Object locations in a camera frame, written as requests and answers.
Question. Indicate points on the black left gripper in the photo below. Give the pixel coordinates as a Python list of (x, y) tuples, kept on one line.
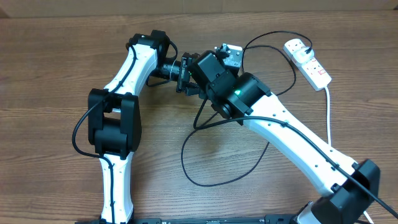
[(190, 88)]

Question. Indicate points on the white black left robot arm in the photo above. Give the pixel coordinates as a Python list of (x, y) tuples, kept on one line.
[(114, 120)]

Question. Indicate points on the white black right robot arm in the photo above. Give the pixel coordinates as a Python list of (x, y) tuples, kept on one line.
[(347, 188)]

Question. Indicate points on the white charger plug adapter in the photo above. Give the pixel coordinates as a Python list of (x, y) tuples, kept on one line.
[(303, 55)]

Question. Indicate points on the white power extension strip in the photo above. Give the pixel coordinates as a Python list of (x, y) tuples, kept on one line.
[(313, 71)]

